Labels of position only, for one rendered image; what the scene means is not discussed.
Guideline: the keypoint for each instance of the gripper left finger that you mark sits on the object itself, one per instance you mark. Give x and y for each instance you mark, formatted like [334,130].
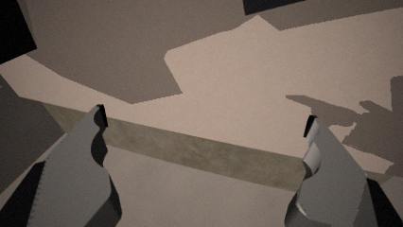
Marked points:
[70,187]

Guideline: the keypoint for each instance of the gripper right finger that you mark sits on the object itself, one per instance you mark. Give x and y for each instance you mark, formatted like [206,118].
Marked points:
[335,191]

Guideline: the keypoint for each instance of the black lighting desk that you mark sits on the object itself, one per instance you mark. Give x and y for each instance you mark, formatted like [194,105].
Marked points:
[254,6]

